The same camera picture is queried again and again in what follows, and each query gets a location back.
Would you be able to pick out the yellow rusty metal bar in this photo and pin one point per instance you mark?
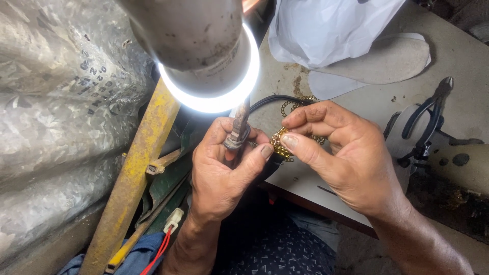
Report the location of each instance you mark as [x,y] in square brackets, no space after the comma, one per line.
[132,179]

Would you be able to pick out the blue cloth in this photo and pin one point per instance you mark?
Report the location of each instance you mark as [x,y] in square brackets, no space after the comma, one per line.
[141,256]

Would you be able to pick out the person's left hand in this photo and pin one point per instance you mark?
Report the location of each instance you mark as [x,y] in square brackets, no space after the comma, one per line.
[214,183]

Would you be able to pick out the person's blue patterned shorts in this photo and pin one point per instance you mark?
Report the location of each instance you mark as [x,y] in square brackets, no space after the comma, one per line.
[275,244]

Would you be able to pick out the grey shoe insole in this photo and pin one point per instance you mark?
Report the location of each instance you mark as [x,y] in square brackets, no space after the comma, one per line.
[382,61]

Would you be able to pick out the person's right hand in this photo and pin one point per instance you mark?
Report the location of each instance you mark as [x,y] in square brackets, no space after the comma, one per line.
[355,160]

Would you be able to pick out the white plastic bag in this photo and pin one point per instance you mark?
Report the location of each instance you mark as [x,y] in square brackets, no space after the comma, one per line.
[324,30]

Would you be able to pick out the white shoe insole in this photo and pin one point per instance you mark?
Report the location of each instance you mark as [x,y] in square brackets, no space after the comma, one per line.
[324,86]

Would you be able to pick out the green metal frame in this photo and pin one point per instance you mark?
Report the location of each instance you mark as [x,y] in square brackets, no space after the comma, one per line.
[172,191]

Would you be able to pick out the tan plastic connector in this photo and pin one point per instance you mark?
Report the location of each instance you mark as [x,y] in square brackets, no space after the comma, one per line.
[160,164]

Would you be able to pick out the corrugated metal sheet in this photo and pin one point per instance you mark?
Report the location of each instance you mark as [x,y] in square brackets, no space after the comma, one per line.
[61,114]

